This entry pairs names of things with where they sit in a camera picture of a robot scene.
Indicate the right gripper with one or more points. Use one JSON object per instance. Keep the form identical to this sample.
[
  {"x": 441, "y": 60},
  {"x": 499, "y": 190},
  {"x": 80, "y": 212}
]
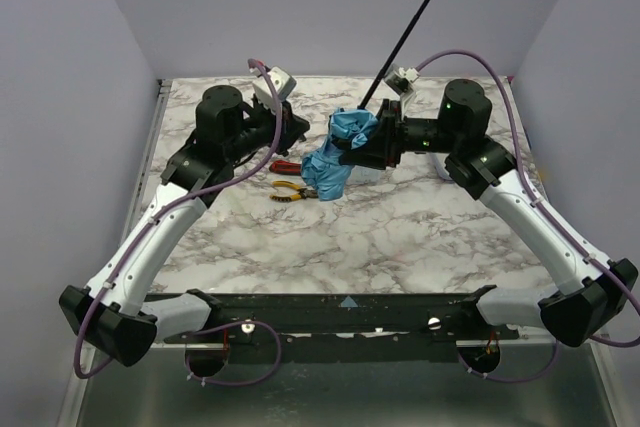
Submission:
[{"x": 388, "y": 134}]

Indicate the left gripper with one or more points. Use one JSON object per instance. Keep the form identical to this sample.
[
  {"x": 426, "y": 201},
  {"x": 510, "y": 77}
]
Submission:
[{"x": 285, "y": 125}]

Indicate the blue folding umbrella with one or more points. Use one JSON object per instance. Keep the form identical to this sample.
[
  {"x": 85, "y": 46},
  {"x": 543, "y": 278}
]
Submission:
[{"x": 322, "y": 169}]

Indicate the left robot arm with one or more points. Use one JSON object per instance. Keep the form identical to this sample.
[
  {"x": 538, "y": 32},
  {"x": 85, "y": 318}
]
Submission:
[{"x": 111, "y": 311}]

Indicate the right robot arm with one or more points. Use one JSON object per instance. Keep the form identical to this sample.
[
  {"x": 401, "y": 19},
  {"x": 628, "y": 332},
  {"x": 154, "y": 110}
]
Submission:
[{"x": 590, "y": 288}]

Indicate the clear plastic organizer box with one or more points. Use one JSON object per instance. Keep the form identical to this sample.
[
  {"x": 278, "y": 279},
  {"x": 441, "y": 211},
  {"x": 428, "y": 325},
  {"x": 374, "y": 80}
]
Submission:
[{"x": 364, "y": 176}]

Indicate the red black utility knife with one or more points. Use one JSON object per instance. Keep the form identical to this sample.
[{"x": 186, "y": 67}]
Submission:
[{"x": 285, "y": 168}]

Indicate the yellow black pliers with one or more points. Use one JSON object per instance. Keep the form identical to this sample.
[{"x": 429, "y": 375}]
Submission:
[{"x": 298, "y": 192}]

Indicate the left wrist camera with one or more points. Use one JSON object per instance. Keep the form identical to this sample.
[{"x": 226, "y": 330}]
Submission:
[{"x": 282, "y": 81}]

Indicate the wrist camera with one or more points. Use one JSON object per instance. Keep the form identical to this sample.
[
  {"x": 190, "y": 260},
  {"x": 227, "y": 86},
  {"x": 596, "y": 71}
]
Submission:
[
  {"x": 282, "y": 81},
  {"x": 402, "y": 81}
]

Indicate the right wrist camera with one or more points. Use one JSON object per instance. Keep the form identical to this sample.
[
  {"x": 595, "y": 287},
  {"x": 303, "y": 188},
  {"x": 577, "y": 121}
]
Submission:
[{"x": 402, "y": 81}]

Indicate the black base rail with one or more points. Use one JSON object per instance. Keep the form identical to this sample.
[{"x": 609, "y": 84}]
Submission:
[{"x": 345, "y": 328}]

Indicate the aluminium frame rail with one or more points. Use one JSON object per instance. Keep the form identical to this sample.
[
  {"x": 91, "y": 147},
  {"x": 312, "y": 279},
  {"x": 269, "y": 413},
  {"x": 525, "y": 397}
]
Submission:
[{"x": 537, "y": 335}]

